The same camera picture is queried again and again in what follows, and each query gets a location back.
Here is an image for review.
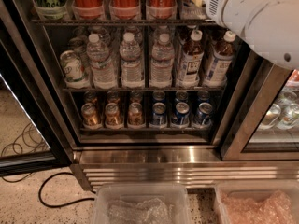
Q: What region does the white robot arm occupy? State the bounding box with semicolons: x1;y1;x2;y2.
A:
190;0;299;70

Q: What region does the right coca-cola can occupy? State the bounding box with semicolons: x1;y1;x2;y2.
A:
149;0;176;19

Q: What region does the coca-cola can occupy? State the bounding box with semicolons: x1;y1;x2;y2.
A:
110;0;139;20
149;0;176;19
72;0;105;20

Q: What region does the middle coca-cola can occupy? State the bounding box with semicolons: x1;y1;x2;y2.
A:
110;0;139;20

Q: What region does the left coca-cola can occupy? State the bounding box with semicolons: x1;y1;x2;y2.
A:
72;0;105;20

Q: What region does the stainless steel fridge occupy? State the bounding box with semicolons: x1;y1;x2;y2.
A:
0;0;299;190

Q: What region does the front left blue can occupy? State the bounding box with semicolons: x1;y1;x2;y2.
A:
150;103;167;128

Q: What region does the blue can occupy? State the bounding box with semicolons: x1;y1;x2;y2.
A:
171;102;190;127
150;103;167;128
192;102;213;129

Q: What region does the front middle blue can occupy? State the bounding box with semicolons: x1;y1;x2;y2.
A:
171;102;190;127

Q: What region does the front right blue can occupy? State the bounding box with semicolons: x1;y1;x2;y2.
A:
192;102;213;129

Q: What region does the front right gold can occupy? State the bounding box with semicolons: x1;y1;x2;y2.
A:
127;103;145;128

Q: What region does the gold can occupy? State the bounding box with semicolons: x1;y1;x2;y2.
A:
127;103;145;128
105;103;123;129
81;103;101;129

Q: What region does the white green can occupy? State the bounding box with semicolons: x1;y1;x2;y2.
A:
60;50;90;89

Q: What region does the front middle gold can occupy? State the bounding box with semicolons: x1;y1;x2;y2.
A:
105;103;123;129

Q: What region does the silver can right compartment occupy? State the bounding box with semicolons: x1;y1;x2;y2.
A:
277;103;299;130

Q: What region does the front left gold can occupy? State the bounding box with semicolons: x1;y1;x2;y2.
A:
81;103;101;129

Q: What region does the open fridge glass door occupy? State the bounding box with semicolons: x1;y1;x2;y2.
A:
0;21;71;176

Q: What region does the left tea bottle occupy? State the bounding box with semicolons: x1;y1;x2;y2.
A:
176;30;204;88

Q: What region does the tea bottle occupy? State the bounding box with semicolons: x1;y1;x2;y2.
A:
176;30;204;88
203;31;235;87

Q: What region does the right water bottle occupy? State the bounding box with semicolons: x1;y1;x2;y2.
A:
149;33;175;88

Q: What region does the water bottle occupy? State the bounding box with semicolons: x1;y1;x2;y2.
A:
149;33;175;88
120;32;144;88
87;34;117;89

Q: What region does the right tea bottle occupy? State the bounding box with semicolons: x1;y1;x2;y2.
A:
203;31;235;87

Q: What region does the middle water bottle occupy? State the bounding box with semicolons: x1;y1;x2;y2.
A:
120;32;144;88

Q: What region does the left water bottle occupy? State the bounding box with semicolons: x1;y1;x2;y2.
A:
87;34;117;89

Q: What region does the right clear plastic bin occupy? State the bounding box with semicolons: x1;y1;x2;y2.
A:
214;180;299;224

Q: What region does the clear plastic bin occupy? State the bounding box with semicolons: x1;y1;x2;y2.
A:
91;183;191;224
214;180;299;224

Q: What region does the clear bubble wrap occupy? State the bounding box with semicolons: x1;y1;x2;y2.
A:
107;198;173;224

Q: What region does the left clear plastic bin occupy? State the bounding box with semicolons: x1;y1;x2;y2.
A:
91;183;191;224

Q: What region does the pink bubble wrap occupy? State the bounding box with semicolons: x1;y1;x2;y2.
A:
221;190;297;224

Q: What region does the black power cable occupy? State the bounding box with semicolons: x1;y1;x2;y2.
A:
37;171;96;209

